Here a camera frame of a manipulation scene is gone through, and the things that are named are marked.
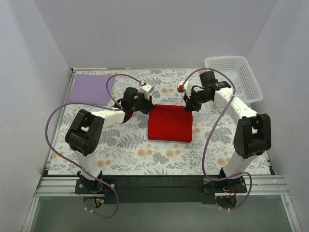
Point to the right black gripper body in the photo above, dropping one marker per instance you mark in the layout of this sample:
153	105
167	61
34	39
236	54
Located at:
191	102

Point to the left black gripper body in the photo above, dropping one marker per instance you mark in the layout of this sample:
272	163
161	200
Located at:
147	106

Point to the red t shirt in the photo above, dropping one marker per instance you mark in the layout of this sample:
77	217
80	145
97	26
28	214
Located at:
170	123

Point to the white plastic basket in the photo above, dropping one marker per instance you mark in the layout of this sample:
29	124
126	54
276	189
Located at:
239	71

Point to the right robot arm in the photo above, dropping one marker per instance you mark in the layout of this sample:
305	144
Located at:
253	132

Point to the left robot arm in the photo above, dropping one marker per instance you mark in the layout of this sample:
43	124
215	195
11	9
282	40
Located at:
85	131

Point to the floral table cloth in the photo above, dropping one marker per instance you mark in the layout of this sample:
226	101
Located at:
124	149

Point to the folded purple t shirt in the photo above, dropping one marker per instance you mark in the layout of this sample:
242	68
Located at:
90	89

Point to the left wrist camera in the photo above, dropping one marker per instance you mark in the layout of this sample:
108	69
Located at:
146	89

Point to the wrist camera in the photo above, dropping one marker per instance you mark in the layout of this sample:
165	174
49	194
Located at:
146	89
184	87

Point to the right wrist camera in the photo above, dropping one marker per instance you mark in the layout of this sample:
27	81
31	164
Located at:
184	87

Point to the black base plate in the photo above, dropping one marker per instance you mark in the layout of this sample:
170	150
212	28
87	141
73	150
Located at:
171	188

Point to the aluminium frame rail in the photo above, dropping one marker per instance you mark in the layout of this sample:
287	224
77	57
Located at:
65	186

